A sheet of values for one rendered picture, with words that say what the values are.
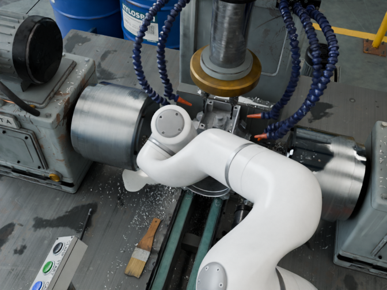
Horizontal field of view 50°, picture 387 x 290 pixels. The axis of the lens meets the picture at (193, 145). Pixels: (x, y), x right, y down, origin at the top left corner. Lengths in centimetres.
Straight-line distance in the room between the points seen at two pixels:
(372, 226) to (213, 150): 60
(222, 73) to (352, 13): 306
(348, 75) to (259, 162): 269
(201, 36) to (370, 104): 88
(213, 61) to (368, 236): 64
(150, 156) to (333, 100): 112
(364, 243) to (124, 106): 78
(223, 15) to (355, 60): 260
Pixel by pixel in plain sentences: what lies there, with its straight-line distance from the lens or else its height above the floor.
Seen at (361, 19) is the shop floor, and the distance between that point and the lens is 395.
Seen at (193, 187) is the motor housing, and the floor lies 95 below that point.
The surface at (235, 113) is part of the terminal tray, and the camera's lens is 122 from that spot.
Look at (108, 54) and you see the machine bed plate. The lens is 196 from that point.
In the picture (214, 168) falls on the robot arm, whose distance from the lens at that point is 72.
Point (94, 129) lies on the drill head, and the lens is 120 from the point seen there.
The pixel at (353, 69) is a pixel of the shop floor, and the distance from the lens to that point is 338.
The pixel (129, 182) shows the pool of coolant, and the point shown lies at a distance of 146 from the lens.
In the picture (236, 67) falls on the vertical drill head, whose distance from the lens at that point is 102.
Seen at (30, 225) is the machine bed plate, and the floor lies 80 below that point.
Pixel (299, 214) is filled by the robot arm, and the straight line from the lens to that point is 58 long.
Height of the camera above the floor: 201
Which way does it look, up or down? 51 degrees down
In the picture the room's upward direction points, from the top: 3 degrees clockwise
